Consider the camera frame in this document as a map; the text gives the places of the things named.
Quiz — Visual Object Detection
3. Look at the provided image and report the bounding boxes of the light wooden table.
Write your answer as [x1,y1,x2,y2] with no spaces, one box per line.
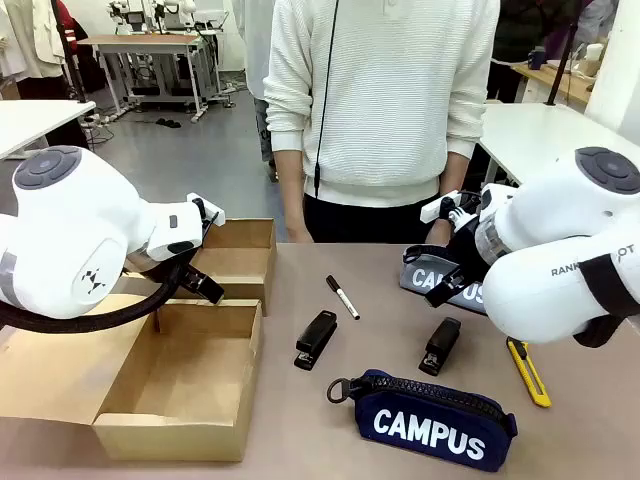
[512,58,601,109]

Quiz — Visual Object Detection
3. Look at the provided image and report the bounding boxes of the person's right forearm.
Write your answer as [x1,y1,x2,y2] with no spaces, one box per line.
[273,147,309,226]

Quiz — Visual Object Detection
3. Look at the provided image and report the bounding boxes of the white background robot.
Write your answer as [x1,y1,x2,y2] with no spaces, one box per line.
[152,0,229,34]
[109,0,151,35]

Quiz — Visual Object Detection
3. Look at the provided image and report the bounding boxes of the person's right hand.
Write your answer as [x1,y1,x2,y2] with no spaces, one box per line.
[285,215,315,245]

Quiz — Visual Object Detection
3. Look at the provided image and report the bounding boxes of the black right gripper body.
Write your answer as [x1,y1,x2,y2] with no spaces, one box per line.
[442,192,484,279]

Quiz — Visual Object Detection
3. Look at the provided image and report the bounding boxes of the black stapler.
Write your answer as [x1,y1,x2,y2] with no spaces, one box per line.
[293,309,339,371]
[418,316,462,376]

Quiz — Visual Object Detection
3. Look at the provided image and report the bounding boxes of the black trousers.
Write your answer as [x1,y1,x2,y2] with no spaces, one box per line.
[302,192,454,245]

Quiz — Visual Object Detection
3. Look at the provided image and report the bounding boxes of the person's left forearm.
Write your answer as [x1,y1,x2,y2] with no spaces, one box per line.
[434,149,474,201]

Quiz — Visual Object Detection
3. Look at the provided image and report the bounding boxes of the wood-top white-frame desk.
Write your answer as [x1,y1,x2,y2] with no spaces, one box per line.
[77,33,209,124]

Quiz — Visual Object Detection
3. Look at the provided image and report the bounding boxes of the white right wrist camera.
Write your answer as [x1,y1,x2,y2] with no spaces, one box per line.
[419,190,462,224]

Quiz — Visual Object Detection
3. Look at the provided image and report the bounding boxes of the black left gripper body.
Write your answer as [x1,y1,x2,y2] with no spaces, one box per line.
[174,248,225,305]

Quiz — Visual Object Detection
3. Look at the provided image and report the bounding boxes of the yellow utility knife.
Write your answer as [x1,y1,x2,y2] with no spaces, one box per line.
[506,336,553,409]

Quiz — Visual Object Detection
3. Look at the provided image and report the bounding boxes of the person in dark clothes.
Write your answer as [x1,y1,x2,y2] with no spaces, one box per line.
[487,0,586,104]

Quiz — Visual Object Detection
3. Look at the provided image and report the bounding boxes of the white cylinder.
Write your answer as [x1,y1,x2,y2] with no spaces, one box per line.
[584,43,607,76]

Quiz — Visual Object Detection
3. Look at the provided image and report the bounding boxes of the brown cardboard box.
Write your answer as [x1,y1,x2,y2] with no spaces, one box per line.
[0,293,265,462]
[122,218,278,317]

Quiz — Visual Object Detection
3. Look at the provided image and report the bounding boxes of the person's left hand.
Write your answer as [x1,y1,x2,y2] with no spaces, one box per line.
[427,219,451,246]

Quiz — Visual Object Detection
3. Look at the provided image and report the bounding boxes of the grey Campus pencil case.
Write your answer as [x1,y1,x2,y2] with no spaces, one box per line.
[398,243,489,315]

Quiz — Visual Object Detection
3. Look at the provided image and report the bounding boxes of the black white marker pen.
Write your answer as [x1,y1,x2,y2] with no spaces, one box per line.
[325,274,361,321]

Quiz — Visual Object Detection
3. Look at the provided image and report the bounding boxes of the thin black microphone cable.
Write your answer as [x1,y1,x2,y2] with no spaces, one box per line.
[314,0,341,201]

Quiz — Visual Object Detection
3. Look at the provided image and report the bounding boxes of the person in dark jacket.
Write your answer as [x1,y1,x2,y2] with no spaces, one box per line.
[54,0,106,96]

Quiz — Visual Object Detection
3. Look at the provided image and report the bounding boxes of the black arm strap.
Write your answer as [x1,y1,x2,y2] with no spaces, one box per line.
[572,252,640,349]

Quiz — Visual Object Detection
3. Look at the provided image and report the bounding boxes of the white table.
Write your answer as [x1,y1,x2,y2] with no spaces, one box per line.
[474,102,640,201]
[0,99,97,162]

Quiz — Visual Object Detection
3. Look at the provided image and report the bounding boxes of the person in beige coat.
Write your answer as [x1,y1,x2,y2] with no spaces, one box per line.
[0,0,66,101]

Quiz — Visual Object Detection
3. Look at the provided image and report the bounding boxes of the person in white sweater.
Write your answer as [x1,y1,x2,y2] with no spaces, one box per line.
[263,0,501,207]

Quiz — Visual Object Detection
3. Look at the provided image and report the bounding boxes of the black braided cable hose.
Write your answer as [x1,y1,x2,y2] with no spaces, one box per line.
[0,259,184,331]

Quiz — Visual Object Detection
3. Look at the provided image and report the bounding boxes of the person in white coat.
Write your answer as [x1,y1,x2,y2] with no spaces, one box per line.
[234,0,279,184]

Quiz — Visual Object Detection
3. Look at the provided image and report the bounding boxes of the black stand pole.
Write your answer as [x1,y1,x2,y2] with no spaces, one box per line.
[49,0,89,104]
[544,19,581,106]

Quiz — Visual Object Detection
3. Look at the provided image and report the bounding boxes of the navy Campus pencil case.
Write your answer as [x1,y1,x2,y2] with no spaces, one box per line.
[327,368,519,474]

